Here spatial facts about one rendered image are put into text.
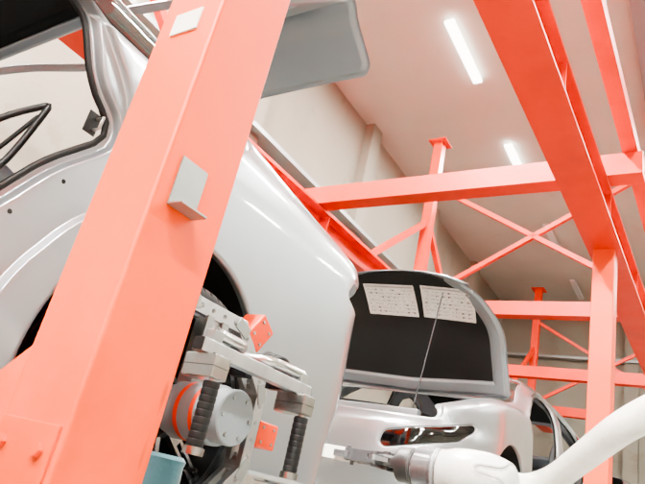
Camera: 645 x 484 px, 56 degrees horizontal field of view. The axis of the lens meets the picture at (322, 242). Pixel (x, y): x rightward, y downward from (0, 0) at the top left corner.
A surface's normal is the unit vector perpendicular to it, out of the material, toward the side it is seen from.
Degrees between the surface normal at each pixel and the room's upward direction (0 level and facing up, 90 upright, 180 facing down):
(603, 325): 90
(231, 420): 90
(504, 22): 180
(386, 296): 143
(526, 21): 180
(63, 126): 90
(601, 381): 90
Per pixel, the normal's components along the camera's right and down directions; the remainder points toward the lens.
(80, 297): -0.52, -0.43
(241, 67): 0.83, -0.04
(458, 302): -0.50, 0.46
